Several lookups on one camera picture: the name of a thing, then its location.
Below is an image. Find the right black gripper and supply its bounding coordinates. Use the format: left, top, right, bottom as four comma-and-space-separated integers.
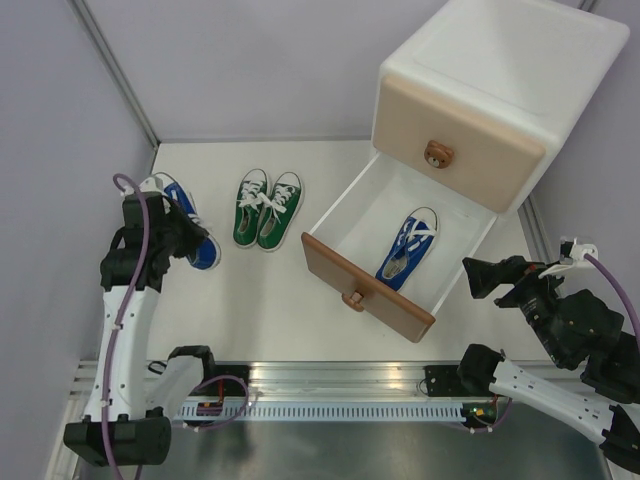
460, 252, 570, 362

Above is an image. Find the blue sneaker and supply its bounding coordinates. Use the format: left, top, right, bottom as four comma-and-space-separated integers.
150, 172, 221, 270
375, 207, 439, 291

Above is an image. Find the bear knob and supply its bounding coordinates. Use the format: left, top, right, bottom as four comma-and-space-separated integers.
341, 290, 365, 313
424, 140, 455, 169

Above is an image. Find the brown drawer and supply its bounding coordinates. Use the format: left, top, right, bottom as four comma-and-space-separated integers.
301, 154, 497, 343

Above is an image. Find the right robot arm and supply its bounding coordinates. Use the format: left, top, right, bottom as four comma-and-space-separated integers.
456, 256, 639, 473

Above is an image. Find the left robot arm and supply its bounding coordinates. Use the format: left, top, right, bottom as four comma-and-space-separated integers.
63, 192, 218, 467

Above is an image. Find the white cabinet shell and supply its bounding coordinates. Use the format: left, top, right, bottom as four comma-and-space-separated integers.
379, 1, 630, 213

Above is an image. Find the left green sneaker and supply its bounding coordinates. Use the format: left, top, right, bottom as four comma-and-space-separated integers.
232, 168, 270, 248

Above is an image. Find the right green sneaker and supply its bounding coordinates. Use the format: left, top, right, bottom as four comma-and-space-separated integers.
257, 172, 304, 252

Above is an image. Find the beige upper drawer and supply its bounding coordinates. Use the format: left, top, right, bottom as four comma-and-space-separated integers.
372, 74, 546, 213

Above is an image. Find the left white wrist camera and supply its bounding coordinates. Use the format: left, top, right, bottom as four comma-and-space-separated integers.
130, 175, 164, 194

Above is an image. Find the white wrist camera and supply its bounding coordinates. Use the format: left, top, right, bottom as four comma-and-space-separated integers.
538, 236, 599, 279
130, 175, 164, 194

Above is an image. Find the right aluminium frame rail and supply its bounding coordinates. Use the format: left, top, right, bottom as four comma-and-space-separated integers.
518, 195, 554, 263

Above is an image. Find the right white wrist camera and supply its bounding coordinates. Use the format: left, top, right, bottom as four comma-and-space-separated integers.
538, 236, 599, 279

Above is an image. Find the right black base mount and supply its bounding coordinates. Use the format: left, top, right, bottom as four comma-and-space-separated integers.
424, 364, 468, 398

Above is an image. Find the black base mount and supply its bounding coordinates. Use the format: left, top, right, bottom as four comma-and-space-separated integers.
424, 364, 468, 398
149, 363, 252, 397

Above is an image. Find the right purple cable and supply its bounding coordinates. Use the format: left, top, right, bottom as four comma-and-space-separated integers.
582, 253, 640, 346

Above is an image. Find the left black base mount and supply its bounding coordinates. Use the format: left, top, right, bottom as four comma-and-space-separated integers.
149, 363, 252, 397

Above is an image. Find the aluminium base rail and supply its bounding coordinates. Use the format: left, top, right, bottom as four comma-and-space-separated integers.
74, 357, 561, 401

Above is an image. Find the white slotted cable duct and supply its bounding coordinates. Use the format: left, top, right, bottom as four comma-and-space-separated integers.
179, 402, 481, 422

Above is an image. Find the left corner aluminium post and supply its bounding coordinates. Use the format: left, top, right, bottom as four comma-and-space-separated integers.
68, 0, 160, 151

